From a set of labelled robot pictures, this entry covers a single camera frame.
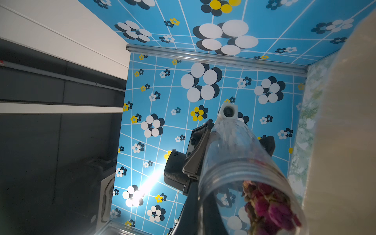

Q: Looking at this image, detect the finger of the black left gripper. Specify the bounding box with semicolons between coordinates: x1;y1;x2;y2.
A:
259;136;276;157

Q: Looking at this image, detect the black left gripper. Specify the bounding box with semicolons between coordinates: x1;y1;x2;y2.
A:
164;119;214;195

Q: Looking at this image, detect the clear jar with dried flowers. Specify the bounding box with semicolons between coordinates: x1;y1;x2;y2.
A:
198;119;309;235

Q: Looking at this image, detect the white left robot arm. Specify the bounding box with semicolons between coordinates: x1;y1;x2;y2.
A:
164;119;275;235

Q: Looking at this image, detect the cream plastic trash bin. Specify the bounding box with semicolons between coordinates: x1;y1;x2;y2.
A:
303;12;376;235

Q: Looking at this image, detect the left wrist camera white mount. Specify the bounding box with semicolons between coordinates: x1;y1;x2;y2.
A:
216;102;238;121

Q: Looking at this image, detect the aluminium frame post left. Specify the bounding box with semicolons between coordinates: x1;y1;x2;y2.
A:
126;44;308;76

